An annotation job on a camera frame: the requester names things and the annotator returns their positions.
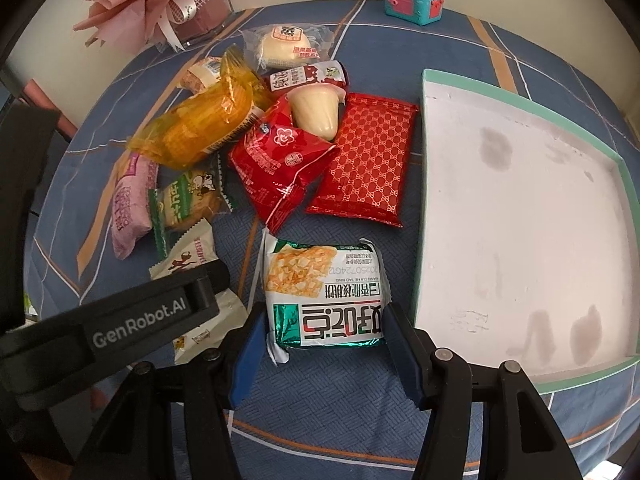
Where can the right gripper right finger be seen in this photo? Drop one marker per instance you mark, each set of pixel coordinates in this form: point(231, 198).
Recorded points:
point(405, 350)

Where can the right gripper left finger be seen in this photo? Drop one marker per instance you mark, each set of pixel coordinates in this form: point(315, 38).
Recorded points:
point(248, 346)

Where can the green white cracker pack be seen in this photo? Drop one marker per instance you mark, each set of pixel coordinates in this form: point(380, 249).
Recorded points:
point(321, 296)

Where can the pink snack packet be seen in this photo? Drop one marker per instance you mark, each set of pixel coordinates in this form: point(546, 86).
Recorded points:
point(131, 218)

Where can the red flower snack bag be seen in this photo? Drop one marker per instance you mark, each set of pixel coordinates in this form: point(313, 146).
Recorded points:
point(277, 161)

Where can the yellow soft bread bag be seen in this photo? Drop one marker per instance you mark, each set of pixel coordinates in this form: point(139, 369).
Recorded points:
point(198, 126)

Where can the blue plaid tablecloth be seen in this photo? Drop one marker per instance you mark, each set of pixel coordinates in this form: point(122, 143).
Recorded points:
point(328, 244)

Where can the green white cookie pack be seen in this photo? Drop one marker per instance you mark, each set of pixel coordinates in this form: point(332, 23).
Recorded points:
point(199, 193)

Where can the teal shallow cardboard tray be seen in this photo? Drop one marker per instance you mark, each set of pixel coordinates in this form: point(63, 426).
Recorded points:
point(529, 245)

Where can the red patterned flat packet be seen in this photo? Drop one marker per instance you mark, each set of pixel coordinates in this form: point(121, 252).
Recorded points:
point(366, 180)

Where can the cream pudding cup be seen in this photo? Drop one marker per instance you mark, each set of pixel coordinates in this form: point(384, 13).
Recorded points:
point(315, 108)

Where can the beige barcode snack pack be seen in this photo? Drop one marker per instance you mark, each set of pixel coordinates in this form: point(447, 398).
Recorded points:
point(201, 75)

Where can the red white milk snack pack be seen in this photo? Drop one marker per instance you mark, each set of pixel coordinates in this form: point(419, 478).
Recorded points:
point(326, 72)

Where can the round bun clear wrapper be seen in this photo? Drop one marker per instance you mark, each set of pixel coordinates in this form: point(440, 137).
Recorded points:
point(286, 45)

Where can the pink flower bouquet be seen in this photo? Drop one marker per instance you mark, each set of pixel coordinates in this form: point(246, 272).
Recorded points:
point(131, 25)

